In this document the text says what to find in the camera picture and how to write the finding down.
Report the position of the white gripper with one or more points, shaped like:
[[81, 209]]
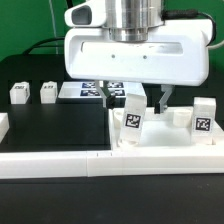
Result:
[[175, 53]]

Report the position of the white square table top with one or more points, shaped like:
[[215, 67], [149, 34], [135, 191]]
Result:
[[171, 129]]

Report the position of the white plate with tags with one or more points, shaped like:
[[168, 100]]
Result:
[[85, 90]]

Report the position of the white U-shaped fence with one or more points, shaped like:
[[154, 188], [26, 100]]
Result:
[[184, 160]]

